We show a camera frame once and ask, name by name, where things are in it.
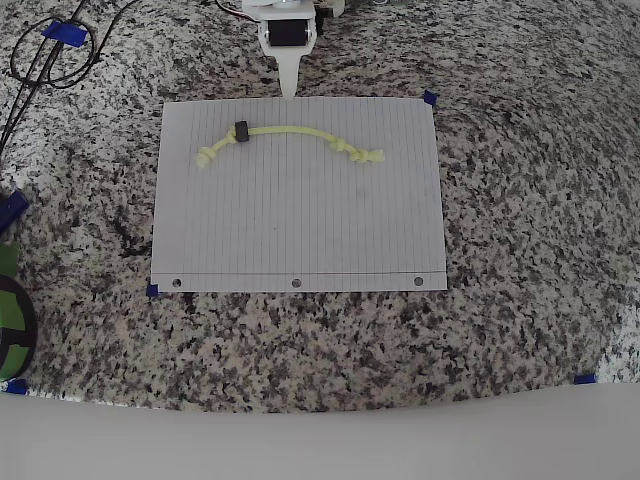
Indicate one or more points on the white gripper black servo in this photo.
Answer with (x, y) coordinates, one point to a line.
(287, 39)

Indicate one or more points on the black hex nut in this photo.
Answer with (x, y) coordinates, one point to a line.
(241, 132)

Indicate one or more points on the lined white paper sheet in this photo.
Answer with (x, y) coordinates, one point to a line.
(325, 215)

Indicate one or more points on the blue tape piece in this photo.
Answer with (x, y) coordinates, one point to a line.
(585, 379)
(431, 99)
(66, 33)
(16, 386)
(12, 207)
(152, 290)

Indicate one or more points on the green tape piece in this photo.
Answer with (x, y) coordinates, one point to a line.
(7, 257)

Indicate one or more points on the black stand with green tape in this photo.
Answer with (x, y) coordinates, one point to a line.
(10, 320)

